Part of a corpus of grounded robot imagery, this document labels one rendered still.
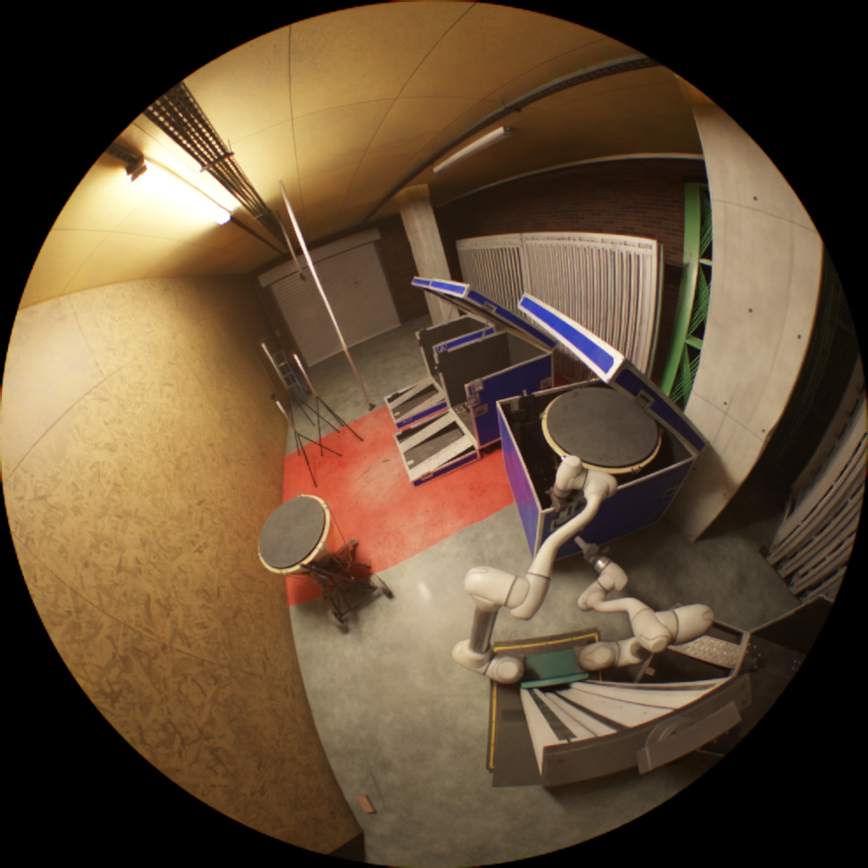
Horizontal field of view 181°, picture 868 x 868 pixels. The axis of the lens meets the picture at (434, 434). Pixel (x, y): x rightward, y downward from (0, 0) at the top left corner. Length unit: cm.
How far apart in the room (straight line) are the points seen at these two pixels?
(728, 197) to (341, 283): 765
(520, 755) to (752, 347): 223
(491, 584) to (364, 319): 759
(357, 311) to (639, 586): 802
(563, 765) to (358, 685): 217
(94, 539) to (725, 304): 352
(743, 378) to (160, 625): 352
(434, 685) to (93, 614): 214
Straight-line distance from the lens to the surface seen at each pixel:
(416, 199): 505
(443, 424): 337
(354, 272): 791
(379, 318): 813
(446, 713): 228
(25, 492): 181
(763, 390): 196
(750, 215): 184
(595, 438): 182
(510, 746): 142
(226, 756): 208
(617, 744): 47
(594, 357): 112
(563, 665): 181
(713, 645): 261
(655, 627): 106
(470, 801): 251
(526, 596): 107
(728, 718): 46
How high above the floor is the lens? 221
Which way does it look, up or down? 39 degrees down
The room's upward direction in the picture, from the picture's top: 19 degrees counter-clockwise
